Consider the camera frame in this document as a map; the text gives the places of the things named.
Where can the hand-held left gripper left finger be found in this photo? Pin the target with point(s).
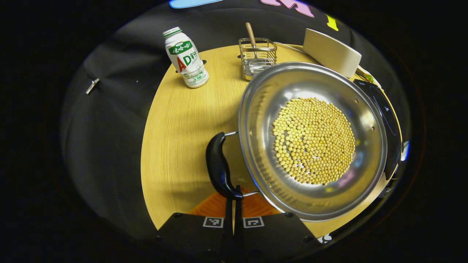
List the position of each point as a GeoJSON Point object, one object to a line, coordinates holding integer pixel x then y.
{"type": "Point", "coordinates": [228, 226]}

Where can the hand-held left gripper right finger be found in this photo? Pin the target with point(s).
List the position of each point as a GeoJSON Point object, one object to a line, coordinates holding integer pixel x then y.
{"type": "Point", "coordinates": [238, 226]}

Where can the stainless steel pot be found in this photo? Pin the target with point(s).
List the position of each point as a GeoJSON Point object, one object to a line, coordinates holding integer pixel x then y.
{"type": "Point", "coordinates": [263, 120]}

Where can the pile of soybeans in pot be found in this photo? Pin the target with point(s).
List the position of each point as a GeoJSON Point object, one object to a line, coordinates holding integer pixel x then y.
{"type": "Point", "coordinates": [314, 142]}

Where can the white drink bottle green label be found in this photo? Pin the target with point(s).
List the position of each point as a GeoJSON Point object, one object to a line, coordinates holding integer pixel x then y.
{"type": "Point", "coordinates": [186, 58]}

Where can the wooden spoon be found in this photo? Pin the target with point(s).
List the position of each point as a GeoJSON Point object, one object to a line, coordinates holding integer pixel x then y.
{"type": "Point", "coordinates": [251, 36]}

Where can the silver metal clip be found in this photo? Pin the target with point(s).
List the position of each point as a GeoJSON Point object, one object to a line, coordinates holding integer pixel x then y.
{"type": "Point", "coordinates": [92, 86]}

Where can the sandwich with lettuce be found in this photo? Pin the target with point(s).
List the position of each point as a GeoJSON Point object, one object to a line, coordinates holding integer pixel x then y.
{"type": "Point", "coordinates": [367, 76]}

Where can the white toaster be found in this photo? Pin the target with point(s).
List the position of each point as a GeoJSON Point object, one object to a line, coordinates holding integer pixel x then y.
{"type": "Point", "coordinates": [331, 51]}

